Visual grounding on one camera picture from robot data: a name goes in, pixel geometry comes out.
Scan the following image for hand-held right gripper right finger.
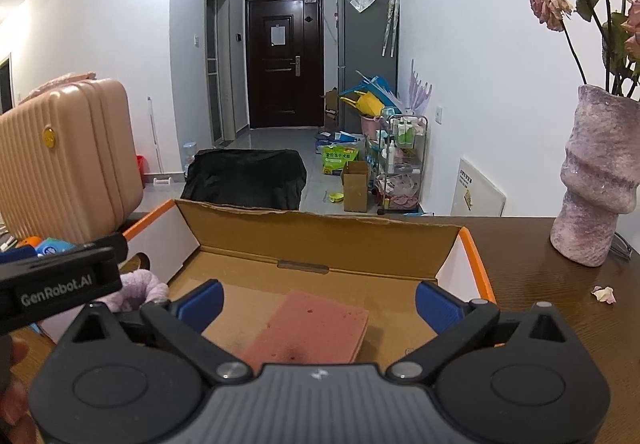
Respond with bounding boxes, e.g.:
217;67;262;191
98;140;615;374
387;280;583;386

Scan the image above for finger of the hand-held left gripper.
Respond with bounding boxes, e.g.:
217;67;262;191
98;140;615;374
75;233;129;259
0;246;36;269

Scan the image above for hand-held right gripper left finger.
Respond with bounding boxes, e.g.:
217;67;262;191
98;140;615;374
57;279;251;386

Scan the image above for lilac fuzzy cloth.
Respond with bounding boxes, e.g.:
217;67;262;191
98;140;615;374
107;268;171;315

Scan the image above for pink sponge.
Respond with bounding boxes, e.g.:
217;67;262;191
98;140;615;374
240;290;371;370

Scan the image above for red printed cardboard box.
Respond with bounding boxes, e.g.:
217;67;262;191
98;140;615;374
37;199;498;365

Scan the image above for person's left hand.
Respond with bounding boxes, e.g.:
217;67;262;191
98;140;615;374
0;338;32;440

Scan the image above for blue plastic tissue pack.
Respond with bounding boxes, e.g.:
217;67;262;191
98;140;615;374
35;236;83;257

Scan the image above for pink ribbed suitcase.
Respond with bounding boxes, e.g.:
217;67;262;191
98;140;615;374
0;72;146;245

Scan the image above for white mop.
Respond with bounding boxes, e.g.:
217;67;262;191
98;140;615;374
146;96;173;187

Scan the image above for white board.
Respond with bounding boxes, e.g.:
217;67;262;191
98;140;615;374
450;156;507;217

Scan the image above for black cloth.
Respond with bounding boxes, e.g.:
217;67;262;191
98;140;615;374
180;149;308;212

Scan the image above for small brown cardboard box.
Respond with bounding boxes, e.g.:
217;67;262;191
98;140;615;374
341;160;372;213

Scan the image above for green printed bag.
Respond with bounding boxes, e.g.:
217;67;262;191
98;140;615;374
321;144;361;176

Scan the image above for pink bucket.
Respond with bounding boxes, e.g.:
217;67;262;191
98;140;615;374
360;114;386;141

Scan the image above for pink textured vase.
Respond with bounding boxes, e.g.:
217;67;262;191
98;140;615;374
550;84;640;268

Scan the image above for grey side door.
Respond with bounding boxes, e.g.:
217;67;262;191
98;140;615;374
206;0;236;147

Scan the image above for open brown carton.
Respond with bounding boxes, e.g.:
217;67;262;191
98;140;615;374
320;88;341;127

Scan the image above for blue plastic sheets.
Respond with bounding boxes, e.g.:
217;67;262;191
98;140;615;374
356;71;396;104

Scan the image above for dark brown entrance door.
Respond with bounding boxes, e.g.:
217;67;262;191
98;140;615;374
245;0;325;129

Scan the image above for grey refrigerator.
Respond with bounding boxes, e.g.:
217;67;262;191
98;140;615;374
337;0;398;125

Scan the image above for white folded umbrella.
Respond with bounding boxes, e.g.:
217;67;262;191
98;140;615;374
381;0;401;57

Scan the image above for bunch of dried pink roses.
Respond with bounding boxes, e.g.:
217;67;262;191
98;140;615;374
520;0;640;99

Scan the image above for metal wire storage cart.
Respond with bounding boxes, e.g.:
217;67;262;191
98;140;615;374
375;115;430;215

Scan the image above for grey cable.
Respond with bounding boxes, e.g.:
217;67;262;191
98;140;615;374
607;231;633;259

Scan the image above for lilac wall decoration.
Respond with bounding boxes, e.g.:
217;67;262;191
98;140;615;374
409;58;433;117

